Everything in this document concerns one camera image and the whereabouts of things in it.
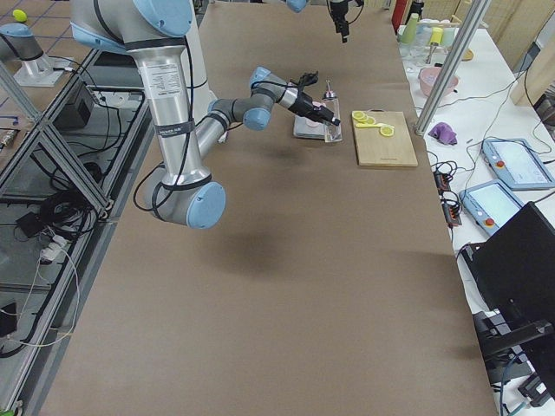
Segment lemon slice front pair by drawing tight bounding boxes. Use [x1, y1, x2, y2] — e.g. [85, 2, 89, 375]
[379, 124, 395, 137]

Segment lemon slice middle stack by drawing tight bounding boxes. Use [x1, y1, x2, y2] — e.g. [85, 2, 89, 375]
[358, 115, 375, 125]

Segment black power strip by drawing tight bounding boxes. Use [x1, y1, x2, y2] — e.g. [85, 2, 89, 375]
[434, 170, 461, 228]

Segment teach pendant far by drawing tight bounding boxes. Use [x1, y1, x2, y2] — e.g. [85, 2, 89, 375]
[482, 139, 554, 191]

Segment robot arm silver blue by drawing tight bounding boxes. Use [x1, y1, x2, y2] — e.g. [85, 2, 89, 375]
[284, 0, 349, 43]
[70, 1, 340, 230]

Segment teach pendant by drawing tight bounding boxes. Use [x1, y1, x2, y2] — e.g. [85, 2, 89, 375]
[482, 139, 554, 191]
[459, 179, 524, 236]

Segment lemon slice far right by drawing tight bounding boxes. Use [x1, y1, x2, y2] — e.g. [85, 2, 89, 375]
[351, 111, 367, 121]

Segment purple cloth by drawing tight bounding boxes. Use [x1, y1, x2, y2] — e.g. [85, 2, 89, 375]
[428, 122, 458, 146]

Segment aluminium frame post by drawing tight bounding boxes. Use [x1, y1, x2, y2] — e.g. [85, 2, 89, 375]
[415, 0, 491, 136]

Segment pink plastic cup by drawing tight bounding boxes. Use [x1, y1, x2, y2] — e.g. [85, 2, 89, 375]
[304, 101, 326, 128]

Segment white pedestal column base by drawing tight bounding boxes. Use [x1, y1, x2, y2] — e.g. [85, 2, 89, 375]
[186, 1, 216, 111]

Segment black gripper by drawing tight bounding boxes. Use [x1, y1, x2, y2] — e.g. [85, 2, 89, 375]
[327, 0, 349, 42]
[293, 93, 341, 127]

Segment teach pendant near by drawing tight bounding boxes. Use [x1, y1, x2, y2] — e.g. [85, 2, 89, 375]
[459, 179, 524, 236]

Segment glass sauce bottle steel spout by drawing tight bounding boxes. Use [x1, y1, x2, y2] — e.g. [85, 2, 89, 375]
[322, 80, 343, 143]

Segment green bottle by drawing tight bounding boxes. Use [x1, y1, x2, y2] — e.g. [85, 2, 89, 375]
[399, 13, 420, 45]

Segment pink bowl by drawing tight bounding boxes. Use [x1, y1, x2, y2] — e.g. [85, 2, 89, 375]
[417, 66, 460, 98]

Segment bamboo cutting board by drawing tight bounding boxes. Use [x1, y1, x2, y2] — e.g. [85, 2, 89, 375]
[351, 110, 418, 168]

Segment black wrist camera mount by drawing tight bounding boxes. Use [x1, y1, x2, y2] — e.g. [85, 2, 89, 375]
[290, 71, 319, 92]

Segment black monitor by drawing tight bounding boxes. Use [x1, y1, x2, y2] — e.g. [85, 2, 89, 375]
[462, 202, 554, 394]

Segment silver digital kitchen scale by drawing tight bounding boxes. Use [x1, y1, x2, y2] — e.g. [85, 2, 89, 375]
[293, 115, 342, 142]

